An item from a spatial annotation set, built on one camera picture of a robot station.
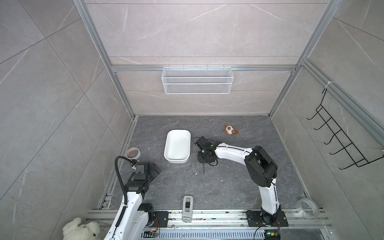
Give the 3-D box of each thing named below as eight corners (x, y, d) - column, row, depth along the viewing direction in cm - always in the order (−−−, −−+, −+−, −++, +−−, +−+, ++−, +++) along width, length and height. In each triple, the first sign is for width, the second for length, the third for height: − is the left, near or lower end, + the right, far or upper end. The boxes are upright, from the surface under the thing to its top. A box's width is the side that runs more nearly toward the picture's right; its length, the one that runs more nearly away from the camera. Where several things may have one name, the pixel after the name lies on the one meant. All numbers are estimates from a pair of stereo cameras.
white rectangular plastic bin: (163, 164, 95) (162, 159, 90) (168, 134, 110) (166, 129, 105) (190, 164, 95) (190, 159, 90) (191, 134, 111) (191, 129, 106)
